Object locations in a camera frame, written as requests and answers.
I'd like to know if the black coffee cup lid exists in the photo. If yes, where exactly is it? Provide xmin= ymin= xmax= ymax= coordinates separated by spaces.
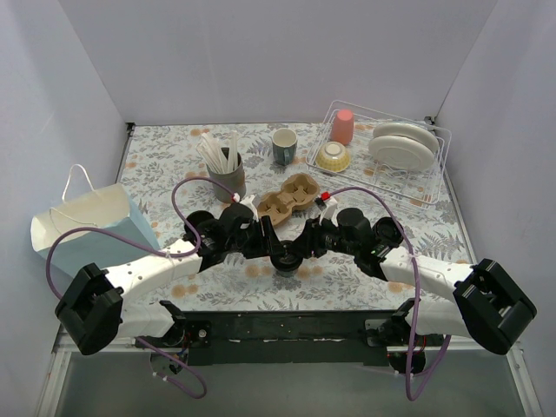
xmin=270 ymin=251 xmax=303 ymax=269

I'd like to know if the dark takeout coffee cup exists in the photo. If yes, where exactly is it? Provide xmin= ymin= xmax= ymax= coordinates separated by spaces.
xmin=276 ymin=268 xmax=298 ymax=277

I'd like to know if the white blue paper bag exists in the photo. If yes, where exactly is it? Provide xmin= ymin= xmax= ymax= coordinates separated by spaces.
xmin=30 ymin=183 xmax=160 ymax=275

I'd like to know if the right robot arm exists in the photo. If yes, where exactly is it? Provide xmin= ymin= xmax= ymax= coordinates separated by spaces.
xmin=289 ymin=208 xmax=537 ymax=354

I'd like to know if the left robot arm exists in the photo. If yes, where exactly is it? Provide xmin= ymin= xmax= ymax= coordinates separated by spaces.
xmin=56 ymin=203 xmax=286 ymax=355

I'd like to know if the grey straw holder cup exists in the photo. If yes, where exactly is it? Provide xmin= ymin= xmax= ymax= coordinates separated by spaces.
xmin=208 ymin=154 xmax=247 ymax=203

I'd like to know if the brown cardboard cup carrier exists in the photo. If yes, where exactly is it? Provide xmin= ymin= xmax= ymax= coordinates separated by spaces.
xmin=257 ymin=173 xmax=320 ymax=226

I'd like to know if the yellow patterned bowl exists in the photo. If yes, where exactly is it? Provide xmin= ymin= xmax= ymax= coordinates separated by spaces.
xmin=315 ymin=141 xmax=351 ymax=173

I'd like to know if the blue ceramic mug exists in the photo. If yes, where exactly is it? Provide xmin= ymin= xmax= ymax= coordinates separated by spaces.
xmin=272 ymin=128 xmax=298 ymax=166

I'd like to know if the pink plastic cup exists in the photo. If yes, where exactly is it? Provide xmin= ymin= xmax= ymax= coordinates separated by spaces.
xmin=330 ymin=109 xmax=354 ymax=146

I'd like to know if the white plate front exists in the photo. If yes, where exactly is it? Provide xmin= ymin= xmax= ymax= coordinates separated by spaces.
xmin=368 ymin=136 xmax=435 ymax=171

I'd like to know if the white plate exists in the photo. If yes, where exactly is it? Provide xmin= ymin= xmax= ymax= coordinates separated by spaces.
xmin=368 ymin=136 xmax=435 ymax=171
xmin=373 ymin=122 xmax=440 ymax=153

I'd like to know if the white plate back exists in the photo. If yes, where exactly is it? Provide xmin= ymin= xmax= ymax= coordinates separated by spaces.
xmin=373 ymin=122 xmax=440 ymax=153

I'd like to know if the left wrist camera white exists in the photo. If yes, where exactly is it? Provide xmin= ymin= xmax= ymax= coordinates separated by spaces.
xmin=233 ymin=193 xmax=259 ymax=221

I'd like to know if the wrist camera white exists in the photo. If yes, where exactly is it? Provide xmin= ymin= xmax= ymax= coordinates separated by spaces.
xmin=314 ymin=192 xmax=338 ymax=224
xmin=233 ymin=193 xmax=259 ymax=221

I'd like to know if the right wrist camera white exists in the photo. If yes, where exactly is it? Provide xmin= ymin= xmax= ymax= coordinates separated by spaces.
xmin=314 ymin=192 xmax=338 ymax=224

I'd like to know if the white wire dish rack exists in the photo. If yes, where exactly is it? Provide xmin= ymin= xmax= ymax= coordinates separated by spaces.
xmin=307 ymin=100 xmax=452 ymax=209

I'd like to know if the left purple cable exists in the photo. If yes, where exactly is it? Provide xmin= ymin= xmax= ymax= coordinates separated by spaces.
xmin=45 ymin=176 xmax=242 ymax=399

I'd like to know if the purple cable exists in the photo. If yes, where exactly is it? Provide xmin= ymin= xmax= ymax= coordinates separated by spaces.
xmin=329 ymin=186 xmax=453 ymax=401
xmin=45 ymin=176 xmax=242 ymax=399

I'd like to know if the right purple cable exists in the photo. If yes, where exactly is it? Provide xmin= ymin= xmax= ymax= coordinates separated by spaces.
xmin=329 ymin=186 xmax=453 ymax=401

